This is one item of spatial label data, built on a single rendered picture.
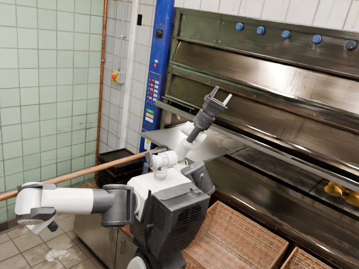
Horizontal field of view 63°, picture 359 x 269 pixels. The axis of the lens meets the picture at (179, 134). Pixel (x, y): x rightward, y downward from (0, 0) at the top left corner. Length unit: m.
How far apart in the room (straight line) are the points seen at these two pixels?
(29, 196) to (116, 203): 0.29
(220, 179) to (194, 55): 0.91
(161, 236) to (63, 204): 0.38
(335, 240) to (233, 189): 0.68
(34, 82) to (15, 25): 0.45
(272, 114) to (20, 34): 1.92
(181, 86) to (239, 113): 0.54
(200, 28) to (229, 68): 0.37
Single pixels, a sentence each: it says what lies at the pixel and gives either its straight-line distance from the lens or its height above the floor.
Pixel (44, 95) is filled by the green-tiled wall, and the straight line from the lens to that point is 2.80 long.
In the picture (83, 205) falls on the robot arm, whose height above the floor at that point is 1.39.
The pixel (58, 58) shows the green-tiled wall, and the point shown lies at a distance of 2.78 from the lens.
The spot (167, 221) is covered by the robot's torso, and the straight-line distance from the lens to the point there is 1.12.
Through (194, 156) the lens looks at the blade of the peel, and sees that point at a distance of 2.02.
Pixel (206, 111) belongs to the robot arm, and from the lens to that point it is 1.42.
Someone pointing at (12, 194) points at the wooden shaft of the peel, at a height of 1.19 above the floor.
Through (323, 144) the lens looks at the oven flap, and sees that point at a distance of 1.80.
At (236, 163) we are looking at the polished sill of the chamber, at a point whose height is 1.18.
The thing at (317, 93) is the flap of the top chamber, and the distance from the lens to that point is 1.77.
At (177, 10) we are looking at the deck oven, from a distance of 2.31.
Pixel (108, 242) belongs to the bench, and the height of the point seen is 0.34.
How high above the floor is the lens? 2.03
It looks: 21 degrees down
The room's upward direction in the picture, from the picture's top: 9 degrees clockwise
